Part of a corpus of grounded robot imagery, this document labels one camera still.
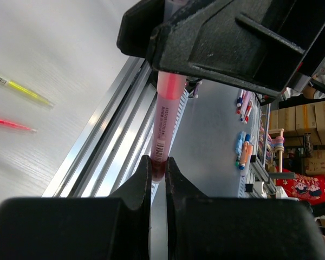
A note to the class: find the thin red pen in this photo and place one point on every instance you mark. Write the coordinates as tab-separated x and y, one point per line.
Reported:
14	125

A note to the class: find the pens pile on floor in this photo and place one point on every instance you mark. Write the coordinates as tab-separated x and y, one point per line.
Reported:
245	104

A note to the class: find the white slotted cable duct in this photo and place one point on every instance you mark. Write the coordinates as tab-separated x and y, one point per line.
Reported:
182	104

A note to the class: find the yellow highlighter pen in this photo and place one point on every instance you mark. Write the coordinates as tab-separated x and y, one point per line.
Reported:
25	91

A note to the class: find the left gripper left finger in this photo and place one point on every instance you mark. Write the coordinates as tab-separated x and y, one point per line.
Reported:
113	227

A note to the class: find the aluminium mounting rail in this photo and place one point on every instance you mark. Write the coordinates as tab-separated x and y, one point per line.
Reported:
111	144

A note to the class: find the cardboard boxes in background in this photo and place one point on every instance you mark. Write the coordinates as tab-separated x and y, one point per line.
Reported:
298	121

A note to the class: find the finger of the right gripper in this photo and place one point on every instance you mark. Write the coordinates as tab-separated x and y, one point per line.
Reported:
255	45
143	32

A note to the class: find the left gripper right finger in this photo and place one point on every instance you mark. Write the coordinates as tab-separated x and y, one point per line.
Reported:
202	227

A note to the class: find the grey purple marker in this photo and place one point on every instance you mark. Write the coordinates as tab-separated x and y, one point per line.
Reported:
164	121

